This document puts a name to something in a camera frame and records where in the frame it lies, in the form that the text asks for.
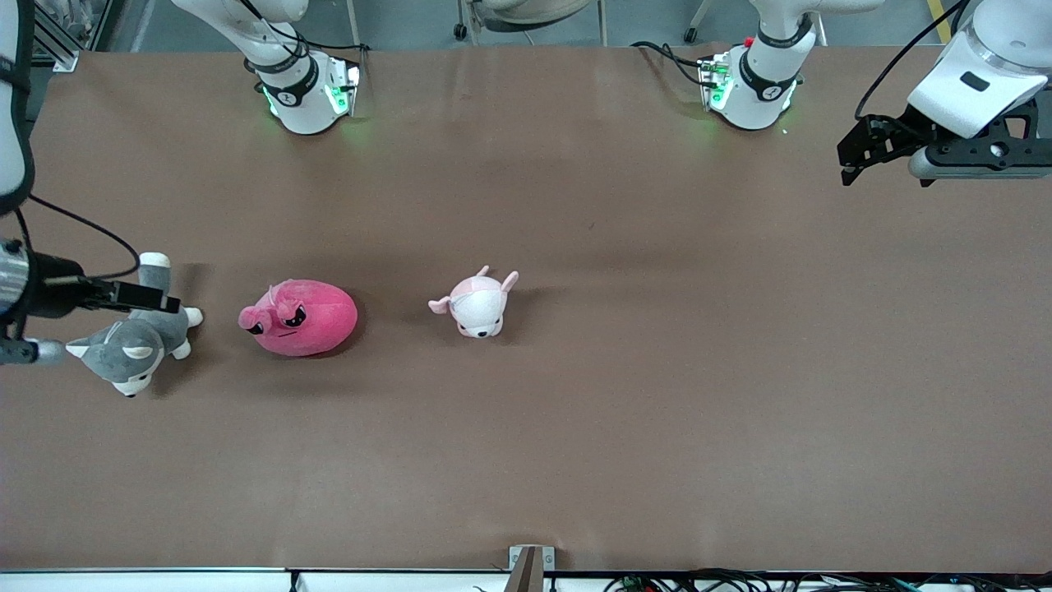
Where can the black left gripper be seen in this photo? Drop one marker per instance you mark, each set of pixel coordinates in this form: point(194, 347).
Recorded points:
point(897, 134)

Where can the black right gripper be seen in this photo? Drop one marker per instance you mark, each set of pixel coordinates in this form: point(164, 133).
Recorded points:
point(54, 285)

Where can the hot pink round plush toy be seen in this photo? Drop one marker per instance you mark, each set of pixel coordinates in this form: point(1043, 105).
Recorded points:
point(308, 325)

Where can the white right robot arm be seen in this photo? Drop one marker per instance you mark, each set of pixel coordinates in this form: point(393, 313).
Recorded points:
point(300, 99)

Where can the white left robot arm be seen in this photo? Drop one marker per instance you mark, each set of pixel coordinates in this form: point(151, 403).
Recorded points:
point(986, 74)

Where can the grey white husky plush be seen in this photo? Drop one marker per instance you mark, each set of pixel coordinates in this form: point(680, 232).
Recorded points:
point(131, 349)

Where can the pale pink white plush puppy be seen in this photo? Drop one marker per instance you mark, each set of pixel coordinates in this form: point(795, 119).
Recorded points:
point(478, 308)

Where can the aluminium frame profile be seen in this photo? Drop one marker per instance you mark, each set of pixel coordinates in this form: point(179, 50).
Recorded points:
point(51, 45)

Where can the metal table edge bracket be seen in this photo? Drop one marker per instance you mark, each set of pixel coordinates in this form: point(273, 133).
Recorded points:
point(531, 567)

